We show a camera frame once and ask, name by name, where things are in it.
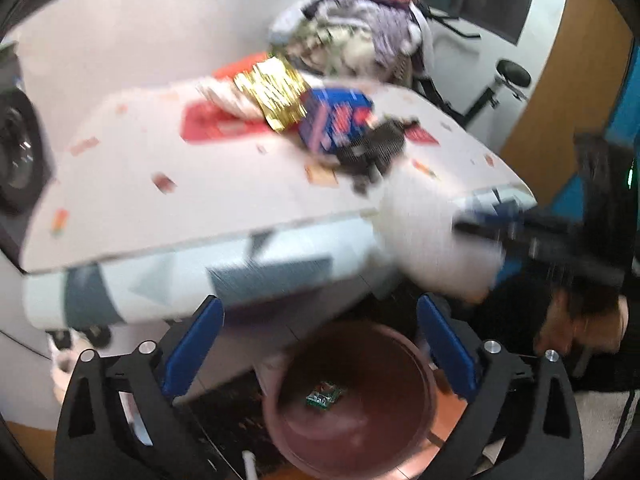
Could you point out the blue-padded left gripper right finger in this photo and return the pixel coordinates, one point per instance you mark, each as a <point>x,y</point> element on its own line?
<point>453,345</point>

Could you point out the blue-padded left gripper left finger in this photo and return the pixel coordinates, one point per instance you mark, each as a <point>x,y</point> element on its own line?
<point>185,346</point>

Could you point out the white tissue wad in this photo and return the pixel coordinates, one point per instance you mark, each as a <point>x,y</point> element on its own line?
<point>414,223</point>

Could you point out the black dotted sock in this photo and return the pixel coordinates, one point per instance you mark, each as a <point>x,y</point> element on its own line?
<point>369,158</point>

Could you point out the blue milk carton box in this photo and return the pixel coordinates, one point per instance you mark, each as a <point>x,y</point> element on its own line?
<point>334,117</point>

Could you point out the gold foil snack bag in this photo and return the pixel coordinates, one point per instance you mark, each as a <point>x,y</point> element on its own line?
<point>278,89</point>

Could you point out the brown round trash bin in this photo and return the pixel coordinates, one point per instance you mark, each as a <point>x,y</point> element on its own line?
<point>387,409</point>

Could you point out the person's right hand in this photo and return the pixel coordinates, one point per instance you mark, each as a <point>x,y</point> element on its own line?
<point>602,331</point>

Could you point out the green small wrapper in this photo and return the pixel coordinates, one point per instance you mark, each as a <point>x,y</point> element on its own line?
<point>324,396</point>

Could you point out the geometric pattern lower mat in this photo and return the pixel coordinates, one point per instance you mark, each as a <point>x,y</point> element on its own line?
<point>240,272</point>

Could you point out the black exercise bike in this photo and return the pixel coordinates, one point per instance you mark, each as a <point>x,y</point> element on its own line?
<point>453,76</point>

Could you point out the cartoon print top mat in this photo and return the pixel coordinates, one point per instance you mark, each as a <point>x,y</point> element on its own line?
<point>130,183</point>

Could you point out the dark front-load washing machine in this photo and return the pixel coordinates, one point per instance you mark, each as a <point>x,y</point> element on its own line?
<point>25,157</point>

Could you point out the white plastic bag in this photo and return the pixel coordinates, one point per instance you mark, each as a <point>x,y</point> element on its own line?
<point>225,94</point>

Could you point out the orange foam net sleeve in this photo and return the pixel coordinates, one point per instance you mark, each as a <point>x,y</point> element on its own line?
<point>234,68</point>

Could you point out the pile of clothes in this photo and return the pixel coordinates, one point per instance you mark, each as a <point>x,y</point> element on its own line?
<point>386,40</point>

